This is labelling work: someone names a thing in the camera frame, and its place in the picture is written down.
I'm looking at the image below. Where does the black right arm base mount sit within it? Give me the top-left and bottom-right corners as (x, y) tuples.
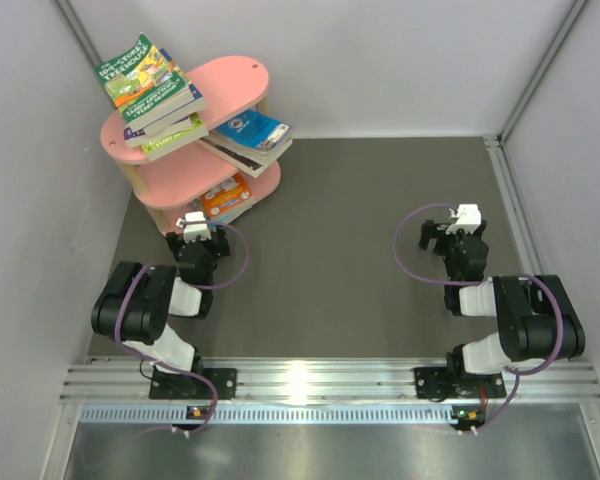
(413, 367), (507, 402)

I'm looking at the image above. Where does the pink three-tier shelf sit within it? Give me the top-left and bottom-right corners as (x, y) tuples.
(100, 55), (269, 234)

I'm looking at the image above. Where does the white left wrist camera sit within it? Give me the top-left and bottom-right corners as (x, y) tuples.
(176, 211), (212, 243)

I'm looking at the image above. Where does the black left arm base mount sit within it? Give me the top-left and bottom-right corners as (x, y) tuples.
(148, 368), (238, 400)

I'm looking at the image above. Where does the blue cartoon paperback book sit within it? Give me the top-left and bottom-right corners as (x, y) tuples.
(204, 109), (293, 166)

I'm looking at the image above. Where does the purple 52-Storey Treehouse book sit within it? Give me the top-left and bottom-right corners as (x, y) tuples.
(123, 117), (193, 147)

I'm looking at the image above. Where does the blue 91-Storey Treehouse book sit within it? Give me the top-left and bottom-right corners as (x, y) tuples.
(160, 48), (207, 124)

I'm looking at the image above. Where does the light blue maze activity book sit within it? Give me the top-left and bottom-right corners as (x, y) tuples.
(190, 198), (254, 224)

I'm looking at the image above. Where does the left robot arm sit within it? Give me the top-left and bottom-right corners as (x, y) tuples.
(91, 225), (231, 397)

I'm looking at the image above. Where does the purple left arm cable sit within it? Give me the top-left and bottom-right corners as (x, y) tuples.
(113, 219), (251, 436)

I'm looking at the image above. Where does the green 104-Storey Treehouse book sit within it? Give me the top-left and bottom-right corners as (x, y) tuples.
(95, 33), (194, 130)

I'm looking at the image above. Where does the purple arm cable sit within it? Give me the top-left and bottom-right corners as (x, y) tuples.
(113, 219), (251, 436)
(392, 202), (566, 436)

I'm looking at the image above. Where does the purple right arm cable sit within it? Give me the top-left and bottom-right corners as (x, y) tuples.
(392, 202), (566, 436)

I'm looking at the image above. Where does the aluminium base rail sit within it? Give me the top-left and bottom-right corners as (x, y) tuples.
(59, 355), (600, 426)

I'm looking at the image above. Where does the lime 65-Storey Treehouse book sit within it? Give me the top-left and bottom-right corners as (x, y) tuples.
(140, 113), (209, 161)

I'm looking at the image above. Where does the dark Tale of Two Cities book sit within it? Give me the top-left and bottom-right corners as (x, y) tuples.
(197, 139), (268, 178)

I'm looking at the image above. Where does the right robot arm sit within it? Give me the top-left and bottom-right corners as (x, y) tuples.
(418, 220), (586, 397)

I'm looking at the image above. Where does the orange paperback book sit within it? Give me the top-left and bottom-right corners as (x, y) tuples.
(200, 173), (256, 224)

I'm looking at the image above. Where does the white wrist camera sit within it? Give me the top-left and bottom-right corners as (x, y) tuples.
(445, 204), (482, 235)
(176, 211), (212, 243)

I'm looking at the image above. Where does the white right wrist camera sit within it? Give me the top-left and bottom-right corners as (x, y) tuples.
(445, 204), (482, 235)

